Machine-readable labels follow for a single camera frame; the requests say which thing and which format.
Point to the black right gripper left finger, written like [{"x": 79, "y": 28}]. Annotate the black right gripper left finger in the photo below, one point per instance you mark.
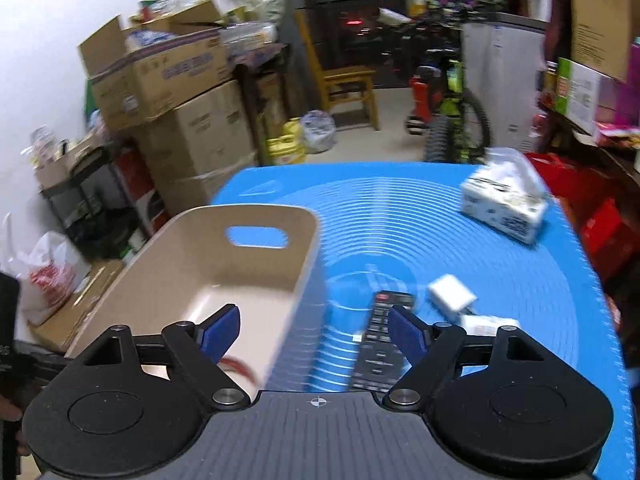
[{"x": 128, "y": 405}]

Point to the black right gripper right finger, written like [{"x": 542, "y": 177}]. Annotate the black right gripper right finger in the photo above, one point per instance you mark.
[{"x": 502, "y": 405}]

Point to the white power adapter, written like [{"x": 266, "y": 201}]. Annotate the white power adapter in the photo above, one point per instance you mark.
[{"x": 451, "y": 297}]

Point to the black tv remote control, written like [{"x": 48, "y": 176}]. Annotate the black tv remote control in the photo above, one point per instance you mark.
[{"x": 379, "y": 363}]

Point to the beige plastic storage bin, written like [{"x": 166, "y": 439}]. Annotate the beige plastic storage bin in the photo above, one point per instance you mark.
[{"x": 264, "y": 258}]

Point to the brown cardboard box on floor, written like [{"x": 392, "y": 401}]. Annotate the brown cardboard box on floor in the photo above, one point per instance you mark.
[{"x": 59, "y": 331}]

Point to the white red plastic bag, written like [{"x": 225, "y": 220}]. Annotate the white red plastic bag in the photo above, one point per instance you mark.
[{"x": 48, "y": 275}]

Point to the black metal shelf rack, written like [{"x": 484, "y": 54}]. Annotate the black metal shelf rack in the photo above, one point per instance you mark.
[{"x": 103, "y": 198}]

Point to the blue silicone baking mat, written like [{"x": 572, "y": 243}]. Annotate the blue silicone baking mat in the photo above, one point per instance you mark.
[{"x": 398, "y": 226}]

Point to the white tissue pack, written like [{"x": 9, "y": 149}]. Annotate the white tissue pack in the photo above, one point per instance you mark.
[{"x": 506, "y": 193}]

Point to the large stacked cardboard box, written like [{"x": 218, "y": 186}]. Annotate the large stacked cardboard box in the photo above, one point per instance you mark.
[{"x": 196, "y": 148}]

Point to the green black bicycle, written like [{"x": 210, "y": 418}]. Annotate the green black bicycle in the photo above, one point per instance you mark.
[{"x": 446, "y": 112}]

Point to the yellow oil jug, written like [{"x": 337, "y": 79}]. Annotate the yellow oil jug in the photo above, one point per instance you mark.
[{"x": 288, "y": 148}]

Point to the green white carton box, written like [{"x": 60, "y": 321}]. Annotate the green white carton box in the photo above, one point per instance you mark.
[{"x": 577, "y": 93}]

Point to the grey plastic bag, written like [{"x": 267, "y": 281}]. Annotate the grey plastic bag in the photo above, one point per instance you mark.
[{"x": 318, "y": 131}]

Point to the open top cardboard box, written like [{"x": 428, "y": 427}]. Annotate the open top cardboard box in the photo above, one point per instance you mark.
[{"x": 139, "y": 73}]

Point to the white freezer cabinet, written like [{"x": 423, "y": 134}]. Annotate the white freezer cabinet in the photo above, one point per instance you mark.
[{"x": 502, "y": 57}]

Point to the wooden chair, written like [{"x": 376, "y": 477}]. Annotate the wooden chair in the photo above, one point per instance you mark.
[{"x": 351, "y": 84}]

